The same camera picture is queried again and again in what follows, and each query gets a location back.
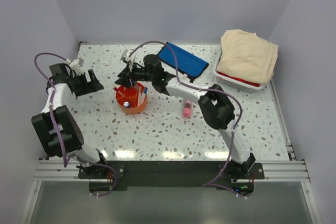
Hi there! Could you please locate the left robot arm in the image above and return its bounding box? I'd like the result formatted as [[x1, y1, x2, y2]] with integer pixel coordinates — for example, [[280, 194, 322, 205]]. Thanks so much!
[[31, 63, 109, 178]]

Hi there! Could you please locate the pink patterned tube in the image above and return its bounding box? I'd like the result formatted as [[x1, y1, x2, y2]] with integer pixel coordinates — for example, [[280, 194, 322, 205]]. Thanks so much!
[[182, 100, 192, 118]]

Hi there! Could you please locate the orange cap white pen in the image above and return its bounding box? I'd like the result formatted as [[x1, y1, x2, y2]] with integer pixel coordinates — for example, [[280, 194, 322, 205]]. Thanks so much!
[[135, 83, 142, 106]]

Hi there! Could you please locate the blue cap grey glue stick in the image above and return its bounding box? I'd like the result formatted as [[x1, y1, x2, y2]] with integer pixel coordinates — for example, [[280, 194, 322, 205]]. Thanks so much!
[[123, 101, 131, 108]]

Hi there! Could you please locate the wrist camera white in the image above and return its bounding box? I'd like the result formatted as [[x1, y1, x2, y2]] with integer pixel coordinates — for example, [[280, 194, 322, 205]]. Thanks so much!
[[65, 58, 84, 74], [120, 49, 131, 64]]

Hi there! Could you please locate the orange round organizer container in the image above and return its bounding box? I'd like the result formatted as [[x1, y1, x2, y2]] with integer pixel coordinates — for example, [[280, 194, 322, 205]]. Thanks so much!
[[115, 82, 148, 115]]

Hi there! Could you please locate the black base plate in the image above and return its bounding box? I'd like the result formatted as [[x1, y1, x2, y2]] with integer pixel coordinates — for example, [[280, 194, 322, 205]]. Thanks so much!
[[77, 161, 265, 196]]

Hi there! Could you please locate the beige folded cloth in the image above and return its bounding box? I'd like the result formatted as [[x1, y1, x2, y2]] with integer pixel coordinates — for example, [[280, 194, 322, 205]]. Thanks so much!
[[217, 29, 279, 85]]

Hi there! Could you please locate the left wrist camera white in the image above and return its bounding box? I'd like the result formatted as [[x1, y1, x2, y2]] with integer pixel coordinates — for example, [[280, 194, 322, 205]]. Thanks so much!
[[65, 58, 84, 74]]

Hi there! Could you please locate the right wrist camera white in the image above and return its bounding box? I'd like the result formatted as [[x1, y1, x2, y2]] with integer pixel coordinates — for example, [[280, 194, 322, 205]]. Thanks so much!
[[120, 49, 131, 64]]

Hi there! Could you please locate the blue cap white pen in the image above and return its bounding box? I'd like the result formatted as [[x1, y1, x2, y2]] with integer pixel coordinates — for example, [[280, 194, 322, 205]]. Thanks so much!
[[140, 87, 148, 105]]

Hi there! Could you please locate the red cloth in basket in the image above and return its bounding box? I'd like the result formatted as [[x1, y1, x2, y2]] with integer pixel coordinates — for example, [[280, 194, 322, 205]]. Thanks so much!
[[217, 72, 260, 87]]

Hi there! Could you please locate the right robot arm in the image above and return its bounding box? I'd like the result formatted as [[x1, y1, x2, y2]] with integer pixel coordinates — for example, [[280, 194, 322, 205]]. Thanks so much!
[[115, 53, 256, 178]]

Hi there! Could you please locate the white plastic basket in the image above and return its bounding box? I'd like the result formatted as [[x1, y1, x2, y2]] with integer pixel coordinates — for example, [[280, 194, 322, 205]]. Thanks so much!
[[212, 52, 266, 92]]

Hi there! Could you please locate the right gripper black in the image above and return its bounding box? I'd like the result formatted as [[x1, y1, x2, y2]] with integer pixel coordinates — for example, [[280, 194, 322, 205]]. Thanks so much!
[[115, 61, 155, 89]]

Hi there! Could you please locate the aluminium rail frame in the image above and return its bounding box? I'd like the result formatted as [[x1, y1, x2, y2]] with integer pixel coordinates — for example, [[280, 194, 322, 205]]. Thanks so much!
[[19, 81, 322, 224]]

